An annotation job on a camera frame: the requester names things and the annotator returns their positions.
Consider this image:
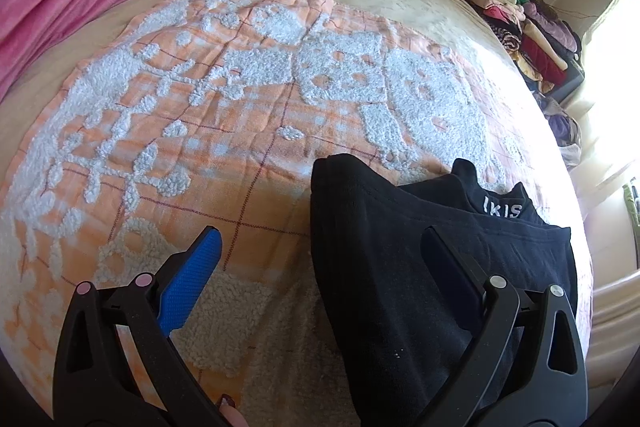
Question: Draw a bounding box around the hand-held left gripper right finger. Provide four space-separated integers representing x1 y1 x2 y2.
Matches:
410 226 590 427

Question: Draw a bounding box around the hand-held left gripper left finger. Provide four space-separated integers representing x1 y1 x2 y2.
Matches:
52 226 236 427

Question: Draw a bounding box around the black garment with white lettering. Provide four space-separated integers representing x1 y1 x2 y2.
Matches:
309 153 580 427

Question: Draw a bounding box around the pile of folded clothes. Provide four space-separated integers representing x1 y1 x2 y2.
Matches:
460 0 583 82

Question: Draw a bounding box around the person's left hand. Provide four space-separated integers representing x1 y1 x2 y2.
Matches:
217 394 248 427

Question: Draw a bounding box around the orange and white tufted towel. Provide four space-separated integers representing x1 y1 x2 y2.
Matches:
0 0 576 427

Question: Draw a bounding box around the purple cloth heap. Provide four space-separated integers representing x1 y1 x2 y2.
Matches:
535 94 583 170

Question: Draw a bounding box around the dark storage bin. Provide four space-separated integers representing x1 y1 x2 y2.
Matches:
537 57 587 105

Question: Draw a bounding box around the beige bed sheet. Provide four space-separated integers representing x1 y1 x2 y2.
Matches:
0 0 596 427

